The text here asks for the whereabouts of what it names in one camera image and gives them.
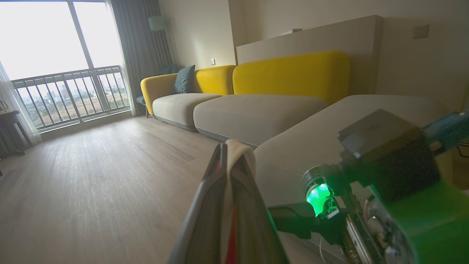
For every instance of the grey metal balcony railing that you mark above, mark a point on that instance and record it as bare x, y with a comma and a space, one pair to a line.
69, 93

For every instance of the teal throw pillow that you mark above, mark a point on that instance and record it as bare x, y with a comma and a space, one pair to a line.
184, 79

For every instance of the white cloth garment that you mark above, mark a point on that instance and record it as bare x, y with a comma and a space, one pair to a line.
240, 152

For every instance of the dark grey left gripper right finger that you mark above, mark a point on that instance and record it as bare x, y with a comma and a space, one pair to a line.
253, 223

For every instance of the floor lamp with teal shade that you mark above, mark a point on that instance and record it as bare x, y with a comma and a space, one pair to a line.
157, 23

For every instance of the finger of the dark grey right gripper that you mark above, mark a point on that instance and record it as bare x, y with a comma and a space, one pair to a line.
293, 218

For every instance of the dark wooden side table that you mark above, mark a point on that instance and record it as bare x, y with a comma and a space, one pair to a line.
11, 128

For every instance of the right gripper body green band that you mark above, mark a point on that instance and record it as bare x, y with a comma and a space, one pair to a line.
428, 227

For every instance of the yellow armrest sofa section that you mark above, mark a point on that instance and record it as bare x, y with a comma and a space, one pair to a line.
179, 106

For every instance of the yellow and grey sofa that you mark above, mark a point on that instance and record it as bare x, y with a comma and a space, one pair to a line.
256, 113

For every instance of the large glass balcony window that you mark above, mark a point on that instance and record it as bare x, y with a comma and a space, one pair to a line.
40, 36

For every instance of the grey window curtain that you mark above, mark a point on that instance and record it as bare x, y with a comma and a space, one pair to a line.
141, 47

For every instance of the white electric kettle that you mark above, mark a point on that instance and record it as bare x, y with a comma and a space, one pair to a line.
3, 105

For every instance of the dark right wrist camera box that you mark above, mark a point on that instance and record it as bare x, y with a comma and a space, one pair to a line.
388, 154

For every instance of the white sheer curtain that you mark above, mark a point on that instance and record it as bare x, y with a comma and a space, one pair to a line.
14, 110

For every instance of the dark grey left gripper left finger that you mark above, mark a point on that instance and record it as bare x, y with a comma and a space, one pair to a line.
199, 223

